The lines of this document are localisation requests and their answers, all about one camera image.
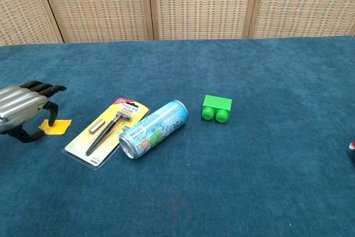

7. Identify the light blue drink can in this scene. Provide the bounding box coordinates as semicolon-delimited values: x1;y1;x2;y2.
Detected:
118;99;190;160

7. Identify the snack carton with cookie print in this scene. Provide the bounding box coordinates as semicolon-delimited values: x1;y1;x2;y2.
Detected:
345;140;355;163

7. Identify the blue carpet table cover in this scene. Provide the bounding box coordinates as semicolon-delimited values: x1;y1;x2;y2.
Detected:
0;35;355;237

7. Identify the woven rattan folding screen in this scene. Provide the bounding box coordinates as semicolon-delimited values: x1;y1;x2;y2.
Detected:
0;0;355;47

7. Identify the razor blister pack yellow card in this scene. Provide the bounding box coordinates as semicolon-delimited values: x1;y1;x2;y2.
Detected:
62;97;150;170

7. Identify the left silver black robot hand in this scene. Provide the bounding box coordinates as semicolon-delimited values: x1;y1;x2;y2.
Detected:
0;80;68;144

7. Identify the yellow sticky note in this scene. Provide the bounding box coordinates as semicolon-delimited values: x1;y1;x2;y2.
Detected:
38;119;73;135

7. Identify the green toy building block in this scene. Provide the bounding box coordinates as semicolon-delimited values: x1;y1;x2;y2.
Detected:
201;94;233;123

